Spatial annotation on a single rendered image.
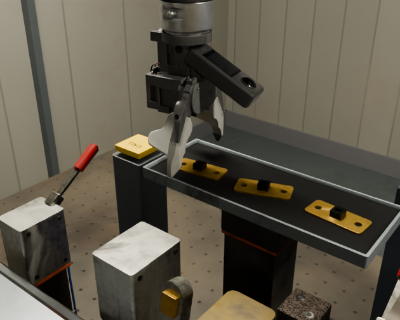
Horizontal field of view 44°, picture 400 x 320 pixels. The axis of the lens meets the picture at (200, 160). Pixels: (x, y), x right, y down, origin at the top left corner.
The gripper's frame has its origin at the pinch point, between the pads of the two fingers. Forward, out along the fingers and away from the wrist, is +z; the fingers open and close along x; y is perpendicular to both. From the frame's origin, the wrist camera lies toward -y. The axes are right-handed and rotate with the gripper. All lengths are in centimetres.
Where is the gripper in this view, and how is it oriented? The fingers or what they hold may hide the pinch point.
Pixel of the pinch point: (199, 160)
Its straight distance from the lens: 78.6
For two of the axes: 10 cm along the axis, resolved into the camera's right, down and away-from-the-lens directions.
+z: 0.0, 8.9, 4.6
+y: -8.7, -2.3, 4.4
